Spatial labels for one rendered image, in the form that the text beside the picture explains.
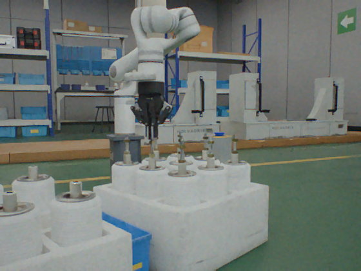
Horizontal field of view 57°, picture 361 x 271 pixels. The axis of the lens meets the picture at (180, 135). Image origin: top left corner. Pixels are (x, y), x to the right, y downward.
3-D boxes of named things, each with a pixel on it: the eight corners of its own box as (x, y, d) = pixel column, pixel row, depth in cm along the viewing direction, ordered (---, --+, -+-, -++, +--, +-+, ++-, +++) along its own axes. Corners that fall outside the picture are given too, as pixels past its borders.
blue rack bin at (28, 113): (21, 119, 549) (21, 106, 548) (46, 119, 565) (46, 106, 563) (20, 120, 504) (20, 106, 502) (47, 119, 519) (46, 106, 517)
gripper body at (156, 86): (170, 80, 94) (170, 113, 95) (144, 81, 98) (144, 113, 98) (158, 78, 87) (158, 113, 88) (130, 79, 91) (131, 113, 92)
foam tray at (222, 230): (94, 242, 105) (92, 186, 103) (180, 214, 132) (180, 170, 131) (183, 289, 77) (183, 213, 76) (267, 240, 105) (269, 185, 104)
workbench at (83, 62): (55, 130, 653) (51, 32, 638) (125, 128, 709) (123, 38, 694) (57, 132, 589) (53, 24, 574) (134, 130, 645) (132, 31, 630)
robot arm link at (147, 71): (122, 80, 88) (122, 57, 87) (143, 83, 98) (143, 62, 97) (153, 79, 84) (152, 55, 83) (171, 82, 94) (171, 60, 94)
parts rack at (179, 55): (164, 129, 661) (162, 16, 643) (243, 127, 736) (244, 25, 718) (176, 131, 603) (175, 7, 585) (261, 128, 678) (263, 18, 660)
